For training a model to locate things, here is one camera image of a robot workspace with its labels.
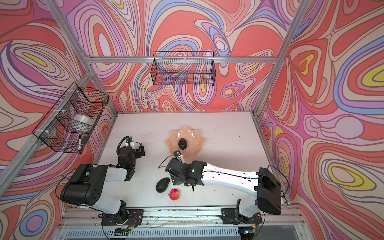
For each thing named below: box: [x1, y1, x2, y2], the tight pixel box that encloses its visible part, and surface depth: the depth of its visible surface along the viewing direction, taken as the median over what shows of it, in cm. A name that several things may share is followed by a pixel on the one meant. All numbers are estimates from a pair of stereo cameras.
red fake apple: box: [169, 188, 181, 201], surface depth 78 cm
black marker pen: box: [78, 134, 82, 153], surface depth 73 cm
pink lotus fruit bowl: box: [166, 126, 204, 159], surface depth 102 cm
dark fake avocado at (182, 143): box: [178, 137, 188, 150], surface depth 98 cm
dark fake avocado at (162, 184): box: [155, 177, 170, 193], surface depth 82 cm
